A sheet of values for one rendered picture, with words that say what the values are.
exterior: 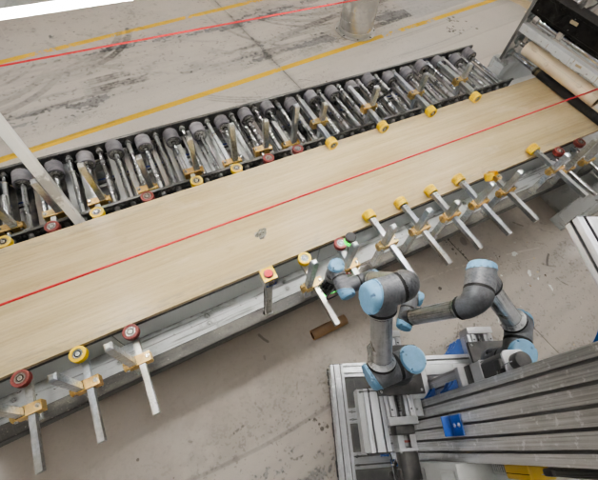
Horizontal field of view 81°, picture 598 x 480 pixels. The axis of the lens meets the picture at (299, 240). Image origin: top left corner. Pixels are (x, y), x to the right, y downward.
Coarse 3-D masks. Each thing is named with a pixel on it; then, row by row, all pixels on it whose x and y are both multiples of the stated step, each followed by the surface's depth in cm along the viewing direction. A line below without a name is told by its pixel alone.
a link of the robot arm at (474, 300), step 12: (468, 288) 138; (480, 288) 136; (456, 300) 141; (468, 300) 136; (480, 300) 134; (492, 300) 136; (408, 312) 165; (420, 312) 158; (432, 312) 152; (444, 312) 147; (456, 312) 141; (468, 312) 137; (480, 312) 137; (396, 324) 168; (408, 324) 165
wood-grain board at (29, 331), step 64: (448, 128) 278; (512, 128) 284; (576, 128) 291; (192, 192) 226; (256, 192) 230; (320, 192) 235; (384, 192) 239; (448, 192) 246; (0, 256) 194; (64, 256) 197; (128, 256) 200; (192, 256) 203; (256, 256) 206; (0, 320) 177; (64, 320) 179; (128, 320) 182
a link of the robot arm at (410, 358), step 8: (392, 352) 151; (400, 352) 148; (408, 352) 147; (416, 352) 148; (400, 360) 146; (408, 360) 145; (416, 360) 146; (424, 360) 147; (400, 368) 145; (408, 368) 144; (416, 368) 144; (424, 368) 145; (408, 376) 147
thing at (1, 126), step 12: (0, 120) 148; (0, 132) 152; (12, 132) 155; (12, 144) 158; (24, 144) 164; (24, 156) 165; (36, 168) 172; (48, 180) 181; (48, 192) 187; (60, 192) 191; (60, 204) 196; (72, 216) 207
